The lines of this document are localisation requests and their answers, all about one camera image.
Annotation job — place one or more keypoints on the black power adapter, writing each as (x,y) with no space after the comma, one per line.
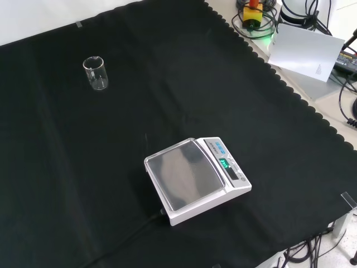
(346,62)

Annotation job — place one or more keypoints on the grey metal bench leg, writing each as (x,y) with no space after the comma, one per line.
(341,223)

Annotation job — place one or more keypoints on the white electronic balance steel pan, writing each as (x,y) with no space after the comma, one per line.
(184,173)

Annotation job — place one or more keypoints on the grey base plate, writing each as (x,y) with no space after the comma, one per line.
(315,89)

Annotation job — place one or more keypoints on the clear glass beaker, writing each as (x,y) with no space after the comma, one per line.
(96,81)

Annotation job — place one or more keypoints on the black bench cloth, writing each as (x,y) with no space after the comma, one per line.
(83,167)

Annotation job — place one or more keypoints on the pale white board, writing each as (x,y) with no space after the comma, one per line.
(304,53)

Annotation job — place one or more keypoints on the black tripod leg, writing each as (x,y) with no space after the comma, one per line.
(351,40)

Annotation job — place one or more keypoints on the grey tape piece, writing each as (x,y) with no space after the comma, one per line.
(79,24)

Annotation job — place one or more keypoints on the yellow stop button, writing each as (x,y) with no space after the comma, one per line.
(252,15)

